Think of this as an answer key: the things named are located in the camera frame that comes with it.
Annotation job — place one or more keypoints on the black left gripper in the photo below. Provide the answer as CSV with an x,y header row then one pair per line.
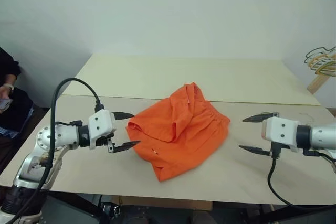
x,y
110,142

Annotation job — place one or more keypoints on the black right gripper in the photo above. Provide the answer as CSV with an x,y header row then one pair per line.
x,y
274,114

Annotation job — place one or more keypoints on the orange shorts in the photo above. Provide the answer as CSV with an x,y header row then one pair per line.
x,y
181,132

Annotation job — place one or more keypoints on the white smartphone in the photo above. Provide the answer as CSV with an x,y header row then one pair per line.
x,y
5,104

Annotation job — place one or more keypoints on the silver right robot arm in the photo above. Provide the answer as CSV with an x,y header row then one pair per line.
x,y
321,134

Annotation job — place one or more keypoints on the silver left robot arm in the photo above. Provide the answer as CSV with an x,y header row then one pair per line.
x,y
30,153

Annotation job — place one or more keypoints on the bystander bare hand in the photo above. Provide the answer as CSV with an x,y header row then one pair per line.
x,y
4,91

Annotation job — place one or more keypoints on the thin thread scrap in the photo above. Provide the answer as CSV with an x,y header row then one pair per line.
x,y
309,118

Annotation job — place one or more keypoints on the bundle of clothes hangers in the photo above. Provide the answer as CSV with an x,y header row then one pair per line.
x,y
316,83

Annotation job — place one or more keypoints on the black device under table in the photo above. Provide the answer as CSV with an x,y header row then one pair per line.
x,y
110,213

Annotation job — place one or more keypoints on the brown cardboard under table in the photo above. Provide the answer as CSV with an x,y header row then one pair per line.
x,y
168,203

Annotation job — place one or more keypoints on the dark rounded brown shape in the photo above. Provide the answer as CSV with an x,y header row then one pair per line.
x,y
206,217

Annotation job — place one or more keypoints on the bundle of coloured hangers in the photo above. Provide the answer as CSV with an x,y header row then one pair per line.
x,y
319,51

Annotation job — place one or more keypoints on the seated person in dark clothes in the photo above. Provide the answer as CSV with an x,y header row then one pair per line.
x,y
14,113

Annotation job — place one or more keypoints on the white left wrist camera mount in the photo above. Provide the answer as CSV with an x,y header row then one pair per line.
x,y
101,124

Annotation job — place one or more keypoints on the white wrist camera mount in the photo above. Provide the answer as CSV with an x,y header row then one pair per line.
x,y
101,124
281,129

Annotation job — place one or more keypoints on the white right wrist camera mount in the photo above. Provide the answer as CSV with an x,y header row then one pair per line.
x,y
281,129

